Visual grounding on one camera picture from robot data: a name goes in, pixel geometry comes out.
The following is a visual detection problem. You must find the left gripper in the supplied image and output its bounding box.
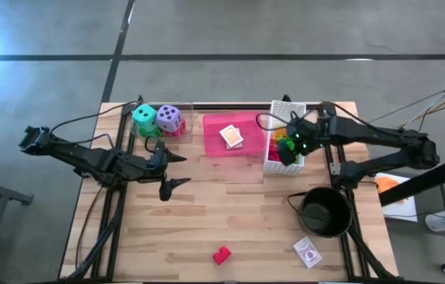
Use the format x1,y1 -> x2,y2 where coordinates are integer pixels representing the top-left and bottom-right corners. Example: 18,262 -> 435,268
127,140 -> 192,202

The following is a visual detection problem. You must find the green stepped toy block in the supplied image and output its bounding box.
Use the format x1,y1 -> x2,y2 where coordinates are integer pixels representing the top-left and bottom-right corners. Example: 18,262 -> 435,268
273,133 -> 301,166

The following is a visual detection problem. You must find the red foam die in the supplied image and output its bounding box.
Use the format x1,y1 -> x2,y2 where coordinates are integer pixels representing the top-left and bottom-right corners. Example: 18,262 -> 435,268
166,118 -> 187,138

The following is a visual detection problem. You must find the purple foam die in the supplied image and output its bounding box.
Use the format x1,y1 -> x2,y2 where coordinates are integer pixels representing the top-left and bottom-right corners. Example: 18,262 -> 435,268
155,104 -> 183,133

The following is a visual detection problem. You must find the teal foam die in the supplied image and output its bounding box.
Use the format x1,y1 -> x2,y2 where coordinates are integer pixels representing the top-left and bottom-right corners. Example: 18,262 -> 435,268
132,103 -> 159,131

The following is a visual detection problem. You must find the red stepped toy block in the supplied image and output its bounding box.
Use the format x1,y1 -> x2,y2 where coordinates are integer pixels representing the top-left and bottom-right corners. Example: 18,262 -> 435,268
211,245 -> 232,266

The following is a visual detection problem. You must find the maroon playing card box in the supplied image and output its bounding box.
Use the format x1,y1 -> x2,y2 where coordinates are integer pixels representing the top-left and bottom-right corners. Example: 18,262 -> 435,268
293,236 -> 323,270

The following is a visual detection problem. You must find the white perforated basket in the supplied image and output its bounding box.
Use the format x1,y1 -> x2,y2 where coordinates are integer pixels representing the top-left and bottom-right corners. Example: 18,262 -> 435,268
262,99 -> 307,177

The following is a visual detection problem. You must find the pink plastic bin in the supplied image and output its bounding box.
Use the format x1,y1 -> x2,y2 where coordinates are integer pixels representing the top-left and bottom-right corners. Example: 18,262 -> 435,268
202,110 -> 267,158

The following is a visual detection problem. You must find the black bucket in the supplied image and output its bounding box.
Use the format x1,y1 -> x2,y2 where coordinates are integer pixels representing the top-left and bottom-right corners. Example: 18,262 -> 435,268
286,187 -> 353,239

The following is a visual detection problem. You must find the orange object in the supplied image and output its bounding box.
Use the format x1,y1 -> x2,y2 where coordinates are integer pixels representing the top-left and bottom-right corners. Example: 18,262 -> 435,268
376,176 -> 405,204

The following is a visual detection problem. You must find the white paper sheet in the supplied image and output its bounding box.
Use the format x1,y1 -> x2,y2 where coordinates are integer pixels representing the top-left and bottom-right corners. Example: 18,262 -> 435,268
374,172 -> 419,222

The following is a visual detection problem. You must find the black diagonal stand bar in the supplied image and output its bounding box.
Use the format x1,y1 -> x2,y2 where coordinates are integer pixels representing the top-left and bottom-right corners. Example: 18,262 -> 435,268
378,155 -> 445,207

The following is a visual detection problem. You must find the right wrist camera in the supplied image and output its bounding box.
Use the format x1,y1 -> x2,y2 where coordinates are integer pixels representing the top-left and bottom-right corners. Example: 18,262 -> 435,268
278,138 -> 297,166

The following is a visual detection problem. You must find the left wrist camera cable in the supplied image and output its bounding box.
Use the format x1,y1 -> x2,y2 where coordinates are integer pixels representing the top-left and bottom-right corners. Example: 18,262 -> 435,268
144,135 -> 160,155

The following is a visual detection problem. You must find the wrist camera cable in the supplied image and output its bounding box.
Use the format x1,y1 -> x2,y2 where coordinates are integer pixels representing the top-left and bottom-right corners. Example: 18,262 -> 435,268
255,101 -> 365,137
144,135 -> 160,155

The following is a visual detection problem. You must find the black aluminium table frame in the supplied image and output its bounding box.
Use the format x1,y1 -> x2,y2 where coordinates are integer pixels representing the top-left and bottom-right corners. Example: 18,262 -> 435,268
58,101 -> 401,283

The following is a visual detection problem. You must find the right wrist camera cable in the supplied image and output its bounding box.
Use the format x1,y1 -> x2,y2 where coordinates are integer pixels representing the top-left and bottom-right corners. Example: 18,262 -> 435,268
255,101 -> 365,137

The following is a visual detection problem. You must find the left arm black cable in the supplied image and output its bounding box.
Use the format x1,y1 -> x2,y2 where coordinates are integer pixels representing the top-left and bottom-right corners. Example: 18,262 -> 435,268
48,94 -> 145,137

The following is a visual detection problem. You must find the coloured wire bundle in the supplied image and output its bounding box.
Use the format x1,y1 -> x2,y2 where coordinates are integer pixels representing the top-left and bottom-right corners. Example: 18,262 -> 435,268
360,89 -> 445,141

